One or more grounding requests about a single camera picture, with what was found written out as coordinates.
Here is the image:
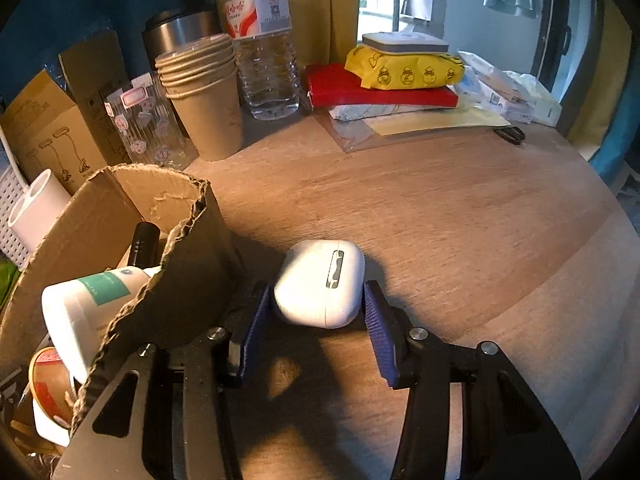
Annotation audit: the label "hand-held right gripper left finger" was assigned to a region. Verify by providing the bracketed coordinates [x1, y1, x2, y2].
[52, 282, 273, 480]

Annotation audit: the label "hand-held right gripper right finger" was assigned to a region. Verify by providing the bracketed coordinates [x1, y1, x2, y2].
[362, 280, 582, 480]

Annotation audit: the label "white earbuds case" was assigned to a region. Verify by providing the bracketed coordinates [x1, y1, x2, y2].
[272, 240, 366, 330]

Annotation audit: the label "cardboard box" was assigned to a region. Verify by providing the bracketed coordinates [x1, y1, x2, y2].
[0, 164, 246, 461]

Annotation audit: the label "white pill bottle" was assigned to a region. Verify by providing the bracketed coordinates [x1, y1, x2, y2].
[41, 266, 163, 385]

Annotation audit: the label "red can yellow lid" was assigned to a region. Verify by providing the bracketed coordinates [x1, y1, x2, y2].
[27, 346, 81, 428]

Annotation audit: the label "white charger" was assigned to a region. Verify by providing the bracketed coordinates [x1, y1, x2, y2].
[32, 400, 71, 448]

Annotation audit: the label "clear plastic sleeve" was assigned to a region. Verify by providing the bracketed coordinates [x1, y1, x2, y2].
[315, 107, 401, 153]

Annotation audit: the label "stack of paper cups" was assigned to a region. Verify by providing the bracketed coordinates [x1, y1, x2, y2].
[155, 33, 244, 162]

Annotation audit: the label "pale yellow paper sheet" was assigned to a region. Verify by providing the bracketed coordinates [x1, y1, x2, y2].
[370, 102, 511, 137]

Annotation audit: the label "white printed paper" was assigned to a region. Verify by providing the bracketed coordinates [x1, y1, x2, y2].
[327, 102, 451, 122]

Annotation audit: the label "printed glass jar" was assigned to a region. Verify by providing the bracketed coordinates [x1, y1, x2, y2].
[104, 71, 198, 171]

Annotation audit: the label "black scissors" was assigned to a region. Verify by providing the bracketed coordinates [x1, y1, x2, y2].
[492, 126, 527, 145]

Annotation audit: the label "white desk lamp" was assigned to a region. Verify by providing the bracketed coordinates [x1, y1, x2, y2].
[0, 125, 73, 256]

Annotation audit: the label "red book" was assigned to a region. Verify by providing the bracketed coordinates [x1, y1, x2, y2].
[305, 63, 459, 110]

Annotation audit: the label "green bag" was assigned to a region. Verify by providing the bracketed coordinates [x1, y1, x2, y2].
[0, 257, 21, 306]

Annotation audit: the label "yellow pouch with white device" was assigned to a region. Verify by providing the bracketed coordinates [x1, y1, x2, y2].
[344, 44, 466, 91]

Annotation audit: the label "clear water bottle red label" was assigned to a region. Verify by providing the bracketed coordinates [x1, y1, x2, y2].
[222, 0, 301, 121]

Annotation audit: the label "white wet wipes pack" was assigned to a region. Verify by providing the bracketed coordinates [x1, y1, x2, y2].
[457, 51, 531, 111]

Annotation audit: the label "white tissue pack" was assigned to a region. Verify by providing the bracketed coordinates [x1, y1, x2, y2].
[505, 71, 563, 127]

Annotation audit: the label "white woven plastic basket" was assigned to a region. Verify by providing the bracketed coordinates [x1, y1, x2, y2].
[0, 165, 31, 271]

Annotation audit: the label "brown lamp packaging carton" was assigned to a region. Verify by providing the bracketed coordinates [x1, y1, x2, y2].
[0, 30, 131, 196]

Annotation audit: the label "white grey flat device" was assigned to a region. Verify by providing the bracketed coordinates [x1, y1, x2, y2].
[361, 31, 449, 56]

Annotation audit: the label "stainless steel thermos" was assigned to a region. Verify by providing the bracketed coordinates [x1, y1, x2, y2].
[141, 8, 223, 61]

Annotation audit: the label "yellow curtain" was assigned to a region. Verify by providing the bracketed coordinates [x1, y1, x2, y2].
[210, 0, 361, 68]
[565, 0, 636, 156]

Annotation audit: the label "black sliding door frame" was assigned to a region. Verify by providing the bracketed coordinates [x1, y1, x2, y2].
[530, 0, 601, 96]

